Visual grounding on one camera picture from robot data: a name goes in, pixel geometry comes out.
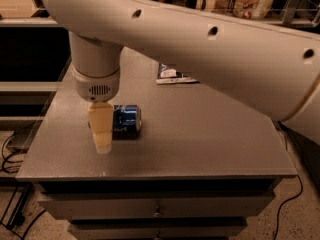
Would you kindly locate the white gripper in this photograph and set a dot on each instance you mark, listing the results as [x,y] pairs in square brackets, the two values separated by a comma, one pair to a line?
[96,86]

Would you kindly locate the blue pepsi can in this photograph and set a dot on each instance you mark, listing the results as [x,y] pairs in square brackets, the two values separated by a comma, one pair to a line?
[127,122]

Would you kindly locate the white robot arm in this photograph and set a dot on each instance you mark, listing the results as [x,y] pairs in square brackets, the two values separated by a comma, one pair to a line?
[272,69]

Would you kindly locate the blue white snack bag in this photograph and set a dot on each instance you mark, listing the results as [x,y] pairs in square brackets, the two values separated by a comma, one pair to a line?
[169,75]

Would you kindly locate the grey drawer cabinet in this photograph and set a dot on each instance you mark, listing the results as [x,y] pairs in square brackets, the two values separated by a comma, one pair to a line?
[202,164]

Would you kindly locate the metal railing shelf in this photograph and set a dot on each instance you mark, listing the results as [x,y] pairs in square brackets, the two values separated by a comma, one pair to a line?
[292,13]

